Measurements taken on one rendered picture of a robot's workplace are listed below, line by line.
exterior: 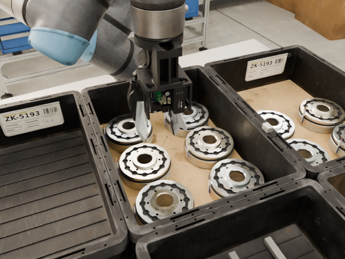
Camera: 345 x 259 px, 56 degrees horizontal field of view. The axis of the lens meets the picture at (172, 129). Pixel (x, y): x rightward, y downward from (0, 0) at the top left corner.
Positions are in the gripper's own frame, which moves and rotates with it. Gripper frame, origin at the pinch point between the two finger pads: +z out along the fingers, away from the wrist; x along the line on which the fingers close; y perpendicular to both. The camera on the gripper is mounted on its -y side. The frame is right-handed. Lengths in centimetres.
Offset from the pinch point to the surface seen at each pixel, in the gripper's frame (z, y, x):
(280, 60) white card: 2.7, -21.1, 40.4
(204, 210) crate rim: -0.2, 19.6, 1.1
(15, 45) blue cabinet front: 57, -181, -48
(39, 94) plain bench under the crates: 23, -58, -26
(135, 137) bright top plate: 6.6, -6.8, -3.3
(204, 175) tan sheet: 9.8, 5.1, 7.9
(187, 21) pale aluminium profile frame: 63, -199, 82
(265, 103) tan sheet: 9.9, -13.0, 32.7
